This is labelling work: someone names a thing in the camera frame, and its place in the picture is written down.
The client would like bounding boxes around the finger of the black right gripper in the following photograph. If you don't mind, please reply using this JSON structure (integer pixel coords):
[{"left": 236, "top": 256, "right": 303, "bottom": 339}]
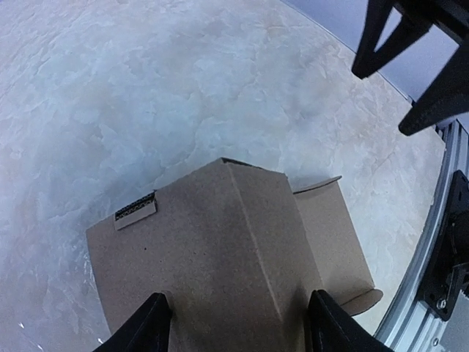
[
  {"left": 352, "top": 0, "right": 433, "bottom": 79},
  {"left": 399, "top": 40, "right": 468, "bottom": 136}
]

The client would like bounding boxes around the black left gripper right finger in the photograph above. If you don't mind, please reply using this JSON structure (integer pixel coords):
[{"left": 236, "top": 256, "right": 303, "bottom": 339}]
[{"left": 308, "top": 290, "right": 388, "bottom": 352}]

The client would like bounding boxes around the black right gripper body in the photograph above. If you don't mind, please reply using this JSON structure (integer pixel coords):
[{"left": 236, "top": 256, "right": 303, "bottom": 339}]
[{"left": 394, "top": 0, "right": 468, "bottom": 45}]

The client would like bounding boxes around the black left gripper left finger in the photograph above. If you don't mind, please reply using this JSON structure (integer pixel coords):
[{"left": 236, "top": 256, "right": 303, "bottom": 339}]
[{"left": 95, "top": 293, "right": 171, "bottom": 352}]

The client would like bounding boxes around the brown cardboard box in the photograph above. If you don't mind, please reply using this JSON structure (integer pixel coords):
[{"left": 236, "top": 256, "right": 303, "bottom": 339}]
[{"left": 86, "top": 158, "right": 383, "bottom": 351}]

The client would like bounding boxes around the front aluminium frame rail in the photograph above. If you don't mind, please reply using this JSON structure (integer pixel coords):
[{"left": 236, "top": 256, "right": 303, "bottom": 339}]
[{"left": 374, "top": 120, "right": 468, "bottom": 351}]

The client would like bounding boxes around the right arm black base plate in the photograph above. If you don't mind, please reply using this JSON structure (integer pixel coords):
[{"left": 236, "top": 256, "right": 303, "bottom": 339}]
[{"left": 418, "top": 170, "right": 468, "bottom": 321}]

